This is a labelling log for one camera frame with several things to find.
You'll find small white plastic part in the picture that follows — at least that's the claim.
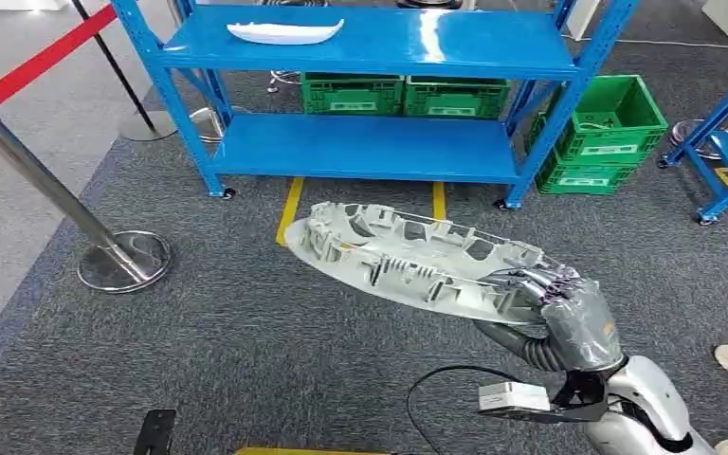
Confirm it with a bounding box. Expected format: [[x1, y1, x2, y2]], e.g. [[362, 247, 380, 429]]
[[580, 113, 618, 133]]

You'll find grey plastic wheel cover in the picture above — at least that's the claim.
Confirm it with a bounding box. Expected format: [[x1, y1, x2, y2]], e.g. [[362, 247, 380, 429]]
[[283, 200, 582, 328]]

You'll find red barrier belt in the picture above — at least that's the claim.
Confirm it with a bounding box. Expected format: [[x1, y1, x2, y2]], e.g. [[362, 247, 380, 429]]
[[0, 5, 118, 109]]

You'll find chrome stanchion base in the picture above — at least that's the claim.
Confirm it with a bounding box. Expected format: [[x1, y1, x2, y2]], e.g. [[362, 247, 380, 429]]
[[188, 105, 253, 144], [670, 118, 728, 162]]

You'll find white floor cable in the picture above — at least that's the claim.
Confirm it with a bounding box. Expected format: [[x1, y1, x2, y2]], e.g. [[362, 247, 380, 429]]
[[561, 34, 728, 53]]

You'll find white plastic trim part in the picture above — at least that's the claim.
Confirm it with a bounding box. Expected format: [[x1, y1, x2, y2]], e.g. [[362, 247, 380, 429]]
[[226, 18, 345, 46]]

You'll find black camera cable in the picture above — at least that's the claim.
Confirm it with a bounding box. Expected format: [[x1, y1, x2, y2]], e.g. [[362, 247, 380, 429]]
[[406, 365, 529, 455]]

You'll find black robot foot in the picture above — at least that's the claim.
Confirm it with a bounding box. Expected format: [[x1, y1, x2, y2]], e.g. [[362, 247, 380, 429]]
[[133, 409, 177, 455]]

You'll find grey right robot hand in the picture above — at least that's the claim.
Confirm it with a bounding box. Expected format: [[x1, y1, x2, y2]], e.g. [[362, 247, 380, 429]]
[[473, 265, 627, 374]]

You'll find chrome stanchion post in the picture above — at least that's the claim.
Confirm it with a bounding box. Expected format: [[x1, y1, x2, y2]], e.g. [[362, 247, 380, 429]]
[[0, 87, 173, 295]]

